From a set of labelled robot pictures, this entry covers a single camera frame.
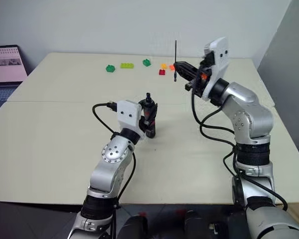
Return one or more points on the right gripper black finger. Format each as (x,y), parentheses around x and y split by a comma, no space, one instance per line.
(188,76)
(187,66)

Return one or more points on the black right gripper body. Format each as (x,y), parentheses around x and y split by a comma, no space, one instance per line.
(201,79)

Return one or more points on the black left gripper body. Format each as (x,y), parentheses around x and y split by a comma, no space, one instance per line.
(144,125)

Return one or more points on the black red electric screwdriver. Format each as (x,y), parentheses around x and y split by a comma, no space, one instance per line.
(150,129)

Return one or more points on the long thin metal bit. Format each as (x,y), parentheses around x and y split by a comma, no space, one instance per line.
(175,52)

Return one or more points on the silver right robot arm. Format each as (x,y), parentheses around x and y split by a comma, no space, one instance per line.
(254,117)

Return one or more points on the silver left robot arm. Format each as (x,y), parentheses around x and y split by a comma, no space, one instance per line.
(109,171)

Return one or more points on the orange toy block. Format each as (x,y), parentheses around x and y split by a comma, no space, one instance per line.
(171,67)

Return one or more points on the yellow toy block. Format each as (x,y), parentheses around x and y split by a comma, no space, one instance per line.
(163,66)

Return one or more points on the red toy block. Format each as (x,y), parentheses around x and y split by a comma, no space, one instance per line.
(162,72)

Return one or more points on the dark green toy block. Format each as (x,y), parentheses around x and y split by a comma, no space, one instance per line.
(110,68)
(146,62)

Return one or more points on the lime green long toy block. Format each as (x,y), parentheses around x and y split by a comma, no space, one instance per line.
(127,65)

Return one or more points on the grey partition panel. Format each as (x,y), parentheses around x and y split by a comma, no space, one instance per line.
(289,74)

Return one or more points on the open laptop with pink screen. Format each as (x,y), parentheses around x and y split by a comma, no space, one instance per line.
(5,62)

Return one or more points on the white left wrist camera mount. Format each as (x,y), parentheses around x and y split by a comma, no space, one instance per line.
(128,113)

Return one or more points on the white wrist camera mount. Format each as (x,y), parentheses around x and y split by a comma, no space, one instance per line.
(220,62)
(128,113)

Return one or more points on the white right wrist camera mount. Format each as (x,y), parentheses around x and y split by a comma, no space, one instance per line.
(220,62)

